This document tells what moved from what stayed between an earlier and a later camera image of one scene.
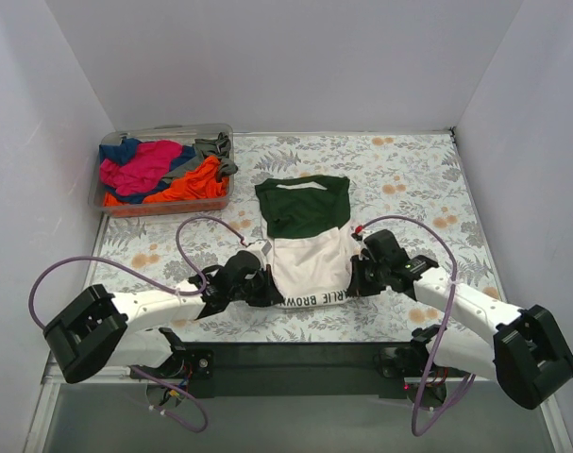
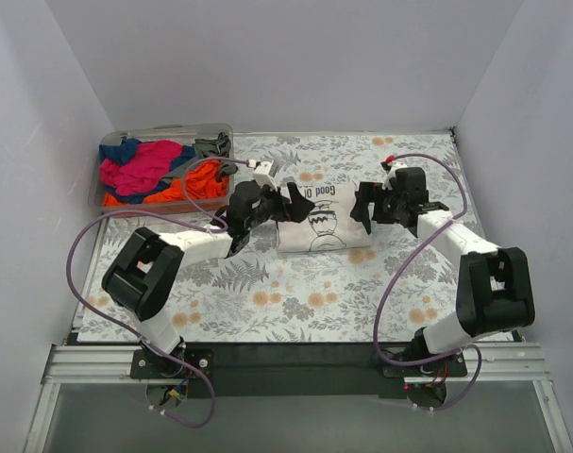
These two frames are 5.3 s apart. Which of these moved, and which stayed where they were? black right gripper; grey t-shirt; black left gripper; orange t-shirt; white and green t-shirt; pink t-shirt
Moved: black right gripper; black left gripper; white and green t-shirt
Stayed: grey t-shirt; orange t-shirt; pink t-shirt
